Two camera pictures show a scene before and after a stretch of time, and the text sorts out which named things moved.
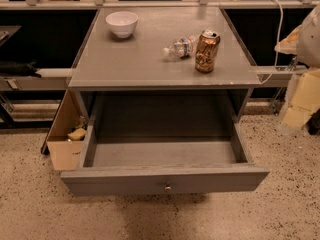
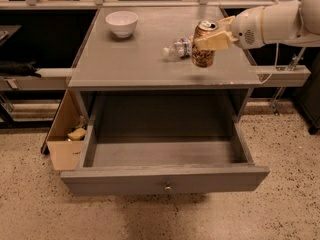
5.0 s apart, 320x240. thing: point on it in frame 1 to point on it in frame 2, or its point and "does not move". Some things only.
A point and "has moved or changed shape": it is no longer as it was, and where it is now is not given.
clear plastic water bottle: (183, 48) does not move
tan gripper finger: (290, 43) to (225, 23)
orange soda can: (206, 51) has moved or changed shape
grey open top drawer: (164, 165) does not move
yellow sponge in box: (77, 135) does not move
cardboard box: (66, 136) does not move
